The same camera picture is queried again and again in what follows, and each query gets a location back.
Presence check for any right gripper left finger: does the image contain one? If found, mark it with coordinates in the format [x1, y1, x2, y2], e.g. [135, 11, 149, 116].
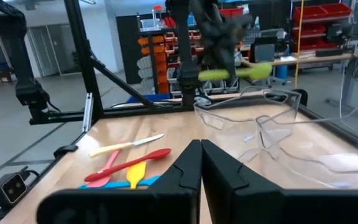
[37, 139, 203, 224]

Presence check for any green silicone spoon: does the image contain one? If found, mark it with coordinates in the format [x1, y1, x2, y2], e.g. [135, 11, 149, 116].
[197, 62, 273, 82]

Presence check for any black metal table frame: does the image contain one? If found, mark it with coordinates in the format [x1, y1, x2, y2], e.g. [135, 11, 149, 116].
[0, 0, 358, 224]

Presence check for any blue silicone spatula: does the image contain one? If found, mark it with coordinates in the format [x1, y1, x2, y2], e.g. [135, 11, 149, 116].
[78, 175, 161, 190]

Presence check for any red silicone spoon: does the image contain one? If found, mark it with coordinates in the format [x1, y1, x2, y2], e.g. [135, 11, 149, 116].
[83, 147, 172, 183]

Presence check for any clear plastic bin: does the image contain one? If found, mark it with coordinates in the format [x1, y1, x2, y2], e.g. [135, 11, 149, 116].
[193, 88, 302, 162]
[255, 105, 358, 190]

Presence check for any yellow silicone spatula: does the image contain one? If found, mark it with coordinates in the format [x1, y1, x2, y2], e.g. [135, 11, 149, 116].
[126, 161, 147, 190]

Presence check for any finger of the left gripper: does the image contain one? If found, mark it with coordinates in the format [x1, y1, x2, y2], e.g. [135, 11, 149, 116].
[222, 43, 241, 82]
[205, 43, 226, 76]

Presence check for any pink silicone spatula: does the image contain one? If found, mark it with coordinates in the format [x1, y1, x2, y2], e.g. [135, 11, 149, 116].
[87, 149, 121, 189]

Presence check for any wooden workbench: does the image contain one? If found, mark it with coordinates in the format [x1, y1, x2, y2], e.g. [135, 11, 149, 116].
[240, 49, 358, 69]

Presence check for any shelf rack with orange bins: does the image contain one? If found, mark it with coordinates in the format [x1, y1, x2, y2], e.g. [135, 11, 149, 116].
[116, 12, 204, 96]

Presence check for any silver aluminium bracket bar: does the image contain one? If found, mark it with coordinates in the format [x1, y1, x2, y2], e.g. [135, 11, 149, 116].
[81, 92, 94, 133]

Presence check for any black table-level camera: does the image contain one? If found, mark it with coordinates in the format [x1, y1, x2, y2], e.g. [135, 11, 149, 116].
[0, 169, 30, 210]

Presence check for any black table clamp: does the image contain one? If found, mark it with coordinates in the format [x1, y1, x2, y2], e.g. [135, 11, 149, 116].
[53, 144, 79, 159]

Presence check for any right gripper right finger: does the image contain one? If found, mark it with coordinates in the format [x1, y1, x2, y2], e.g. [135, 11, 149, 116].
[202, 139, 358, 224]

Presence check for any yellow hanging power cord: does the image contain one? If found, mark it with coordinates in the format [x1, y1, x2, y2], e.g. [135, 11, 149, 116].
[293, 0, 305, 90]

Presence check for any red storage bin rack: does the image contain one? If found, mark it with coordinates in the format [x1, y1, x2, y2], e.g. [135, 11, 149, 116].
[291, 2, 354, 53]

